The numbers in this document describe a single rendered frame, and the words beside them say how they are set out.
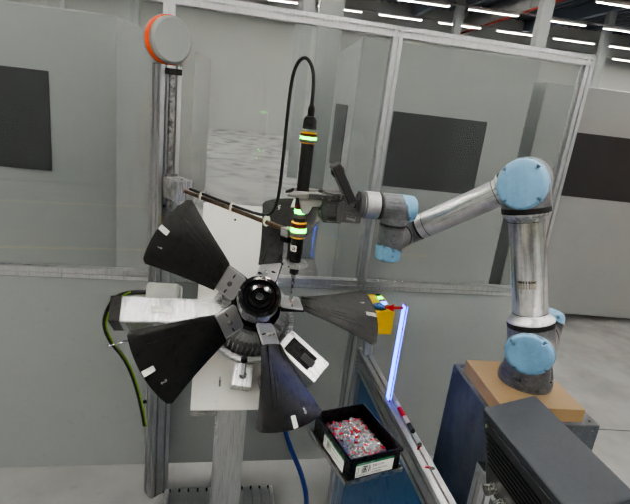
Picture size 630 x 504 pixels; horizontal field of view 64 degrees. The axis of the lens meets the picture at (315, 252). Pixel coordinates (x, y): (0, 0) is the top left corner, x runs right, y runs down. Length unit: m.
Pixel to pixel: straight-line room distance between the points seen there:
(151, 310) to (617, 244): 4.59
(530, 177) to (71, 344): 1.86
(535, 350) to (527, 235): 0.28
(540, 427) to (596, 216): 4.32
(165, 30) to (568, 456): 1.63
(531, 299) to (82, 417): 1.93
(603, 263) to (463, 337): 3.04
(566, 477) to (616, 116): 4.43
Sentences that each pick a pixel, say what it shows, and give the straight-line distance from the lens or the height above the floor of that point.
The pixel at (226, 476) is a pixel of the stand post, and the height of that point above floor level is 0.51.
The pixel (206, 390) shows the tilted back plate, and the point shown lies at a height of 0.88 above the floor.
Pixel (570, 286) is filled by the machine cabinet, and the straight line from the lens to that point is 5.35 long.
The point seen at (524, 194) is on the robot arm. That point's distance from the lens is 1.28.
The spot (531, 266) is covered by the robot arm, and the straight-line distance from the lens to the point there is 1.33.
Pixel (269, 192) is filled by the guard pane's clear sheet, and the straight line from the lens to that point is 2.09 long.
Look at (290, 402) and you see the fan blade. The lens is 1.39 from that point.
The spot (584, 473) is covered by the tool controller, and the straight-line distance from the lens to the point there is 0.95.
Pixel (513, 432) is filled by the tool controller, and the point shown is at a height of 1.23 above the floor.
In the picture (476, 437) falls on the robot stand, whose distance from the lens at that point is 1.57.
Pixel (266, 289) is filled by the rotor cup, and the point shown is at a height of 1.24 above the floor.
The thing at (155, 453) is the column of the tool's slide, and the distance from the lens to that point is 2.44.
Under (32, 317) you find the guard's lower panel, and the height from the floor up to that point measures 0.78.
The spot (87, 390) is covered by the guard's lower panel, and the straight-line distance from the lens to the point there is 2.46.
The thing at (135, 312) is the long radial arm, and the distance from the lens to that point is 1.54.
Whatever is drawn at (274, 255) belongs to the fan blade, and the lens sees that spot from 1.48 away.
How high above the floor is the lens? 1.75
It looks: 17 degrees down
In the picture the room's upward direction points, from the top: 7 degrees clockwise
